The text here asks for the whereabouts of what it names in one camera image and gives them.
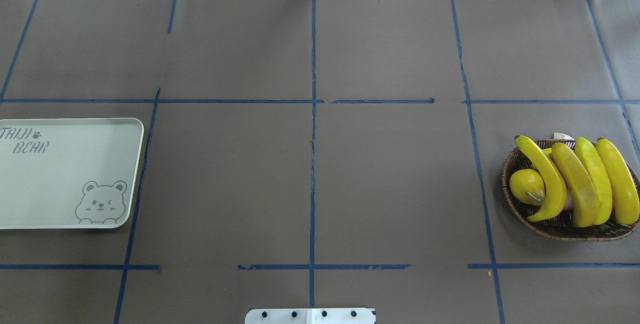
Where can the brown wicker basket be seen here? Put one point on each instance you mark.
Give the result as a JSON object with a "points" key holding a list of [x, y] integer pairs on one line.
{"points": [[560, 227]]}

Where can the yellow pear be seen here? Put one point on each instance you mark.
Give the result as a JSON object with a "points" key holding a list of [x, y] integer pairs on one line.
{"points": [[528, 186]]}

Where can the curved left yellow banana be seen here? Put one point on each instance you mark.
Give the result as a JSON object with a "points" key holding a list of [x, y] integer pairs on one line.
{"points": [[556, 190]]}

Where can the white bear print tray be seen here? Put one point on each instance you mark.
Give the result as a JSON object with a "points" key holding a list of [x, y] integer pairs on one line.
{"points": [[68, 173]]}

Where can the white metal base plate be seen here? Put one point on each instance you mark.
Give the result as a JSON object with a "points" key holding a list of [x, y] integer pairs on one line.
{"points": [[311, 315]]}

